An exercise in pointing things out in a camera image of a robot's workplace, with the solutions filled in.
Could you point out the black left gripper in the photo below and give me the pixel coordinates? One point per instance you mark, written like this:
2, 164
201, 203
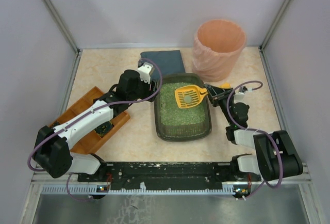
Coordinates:
153, 86

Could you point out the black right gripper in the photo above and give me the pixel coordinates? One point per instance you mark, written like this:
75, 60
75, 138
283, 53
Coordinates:
214, 96

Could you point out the yellow plastic litter scoop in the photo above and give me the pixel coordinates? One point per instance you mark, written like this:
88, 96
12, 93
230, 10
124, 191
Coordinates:
192, 95

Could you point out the dark green litter box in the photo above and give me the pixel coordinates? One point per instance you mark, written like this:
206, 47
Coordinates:
175, 124

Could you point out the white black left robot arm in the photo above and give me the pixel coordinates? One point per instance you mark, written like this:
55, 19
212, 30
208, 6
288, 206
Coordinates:
53, 146

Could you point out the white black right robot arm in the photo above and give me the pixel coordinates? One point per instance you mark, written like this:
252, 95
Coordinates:
275, 155

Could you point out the dark teal folded cloth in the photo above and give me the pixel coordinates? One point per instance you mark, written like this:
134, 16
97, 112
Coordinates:
169, 62

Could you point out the orange trash bin with bag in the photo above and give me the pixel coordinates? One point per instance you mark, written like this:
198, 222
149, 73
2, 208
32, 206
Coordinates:
217, 46

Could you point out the black coiled item in tray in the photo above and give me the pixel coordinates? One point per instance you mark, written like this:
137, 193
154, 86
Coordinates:
104, 129

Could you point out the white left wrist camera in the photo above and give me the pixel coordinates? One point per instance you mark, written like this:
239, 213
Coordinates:
145, 70

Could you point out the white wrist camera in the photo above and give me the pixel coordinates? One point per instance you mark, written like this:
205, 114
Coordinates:
145, 70
242, 92

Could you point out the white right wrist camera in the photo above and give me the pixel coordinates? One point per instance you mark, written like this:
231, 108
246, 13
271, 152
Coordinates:
242, 92

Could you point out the aluminium frame post right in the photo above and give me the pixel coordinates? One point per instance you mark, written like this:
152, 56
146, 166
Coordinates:
279, 16

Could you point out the aluminium frame post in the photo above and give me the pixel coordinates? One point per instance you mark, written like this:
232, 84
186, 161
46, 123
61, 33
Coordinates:
59, 21
279, 16

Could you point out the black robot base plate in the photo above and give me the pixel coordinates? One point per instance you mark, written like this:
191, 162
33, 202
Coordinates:
163, 176

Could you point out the aluminium frame post left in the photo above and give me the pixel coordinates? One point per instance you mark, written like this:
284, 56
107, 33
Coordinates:
59, 21

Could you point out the white slotted cable duct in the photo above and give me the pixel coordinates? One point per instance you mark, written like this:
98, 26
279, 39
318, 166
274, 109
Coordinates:
94, 189

